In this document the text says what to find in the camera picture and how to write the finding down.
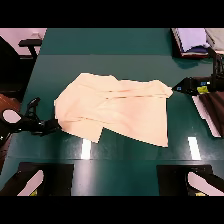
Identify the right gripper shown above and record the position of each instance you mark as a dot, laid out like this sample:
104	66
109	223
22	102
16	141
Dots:
195	86

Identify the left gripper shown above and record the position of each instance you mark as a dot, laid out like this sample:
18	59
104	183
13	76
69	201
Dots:
50	126

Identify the cream shirt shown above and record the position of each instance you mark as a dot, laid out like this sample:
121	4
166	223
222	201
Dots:
126	110

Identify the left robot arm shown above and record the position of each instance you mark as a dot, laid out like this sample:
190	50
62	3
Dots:
11	116

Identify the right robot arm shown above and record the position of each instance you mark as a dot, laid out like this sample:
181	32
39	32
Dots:
201	180

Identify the grey garment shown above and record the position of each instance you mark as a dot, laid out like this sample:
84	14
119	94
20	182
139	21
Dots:
216	36

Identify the black chair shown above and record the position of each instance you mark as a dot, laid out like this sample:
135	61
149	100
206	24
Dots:
13	70

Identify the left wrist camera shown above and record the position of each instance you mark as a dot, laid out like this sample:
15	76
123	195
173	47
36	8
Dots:
32	106

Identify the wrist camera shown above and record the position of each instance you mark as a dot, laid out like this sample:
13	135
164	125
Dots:
32	106
218	65

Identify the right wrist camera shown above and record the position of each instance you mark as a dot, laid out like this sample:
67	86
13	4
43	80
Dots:
218	65

